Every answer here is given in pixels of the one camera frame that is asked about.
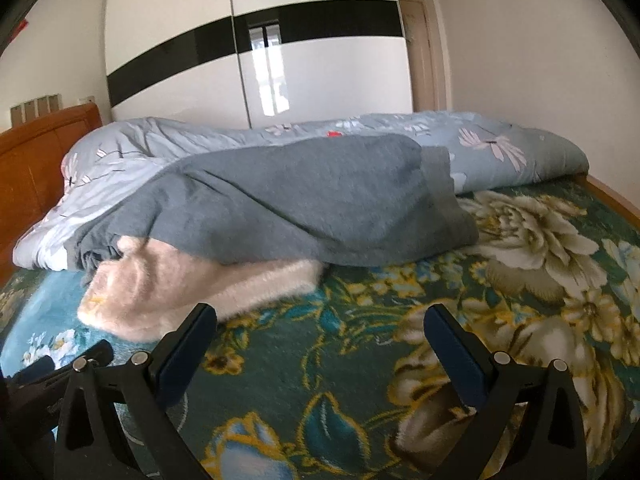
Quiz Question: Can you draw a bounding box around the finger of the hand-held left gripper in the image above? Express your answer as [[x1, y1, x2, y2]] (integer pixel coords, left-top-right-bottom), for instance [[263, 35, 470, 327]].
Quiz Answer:
[[17, 339, 115, 386]]

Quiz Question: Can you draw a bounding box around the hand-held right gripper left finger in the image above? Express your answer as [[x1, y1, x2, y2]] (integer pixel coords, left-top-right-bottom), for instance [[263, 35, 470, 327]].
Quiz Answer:
[[54, 302, 218, 480]]

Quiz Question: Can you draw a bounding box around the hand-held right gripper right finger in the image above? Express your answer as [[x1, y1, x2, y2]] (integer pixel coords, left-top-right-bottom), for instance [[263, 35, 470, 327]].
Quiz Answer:
[[423, 303, 588, 480]]

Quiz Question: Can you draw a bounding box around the grey sweatshirt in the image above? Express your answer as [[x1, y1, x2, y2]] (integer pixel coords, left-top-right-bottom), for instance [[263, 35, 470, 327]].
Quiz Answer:
[[67, 135, 481, 286]]

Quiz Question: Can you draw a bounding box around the peach fluffy garment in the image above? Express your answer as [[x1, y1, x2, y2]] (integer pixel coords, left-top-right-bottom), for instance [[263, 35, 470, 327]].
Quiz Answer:
[[77, 235, 326, 346]]

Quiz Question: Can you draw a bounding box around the green floral blanket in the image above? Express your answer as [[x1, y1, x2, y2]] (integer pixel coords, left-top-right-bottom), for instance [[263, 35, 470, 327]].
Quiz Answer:
[[0, 175, 640, 480]]

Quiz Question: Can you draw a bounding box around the wooden headboard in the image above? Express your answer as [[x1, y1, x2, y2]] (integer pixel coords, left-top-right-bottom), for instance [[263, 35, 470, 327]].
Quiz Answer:
[[0, 102, 103, 273]]

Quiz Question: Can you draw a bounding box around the grey floral quilt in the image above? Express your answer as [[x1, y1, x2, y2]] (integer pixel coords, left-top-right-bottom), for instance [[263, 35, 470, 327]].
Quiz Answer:
[[12, 111, 590, 271]]

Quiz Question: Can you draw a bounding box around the beige door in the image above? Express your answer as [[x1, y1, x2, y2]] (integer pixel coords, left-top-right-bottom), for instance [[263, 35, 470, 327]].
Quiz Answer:
[[400, 0, 448, 113]]

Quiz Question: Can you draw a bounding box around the white wardrobe with black stripe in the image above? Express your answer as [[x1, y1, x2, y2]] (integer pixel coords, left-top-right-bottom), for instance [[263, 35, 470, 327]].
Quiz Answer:
[[103, 0, 413, 131]]

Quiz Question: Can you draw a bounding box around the wooden bed frame rail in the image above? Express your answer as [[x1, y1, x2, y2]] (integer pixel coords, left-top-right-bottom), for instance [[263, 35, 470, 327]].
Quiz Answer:
[[575, 172, 640, 231]]

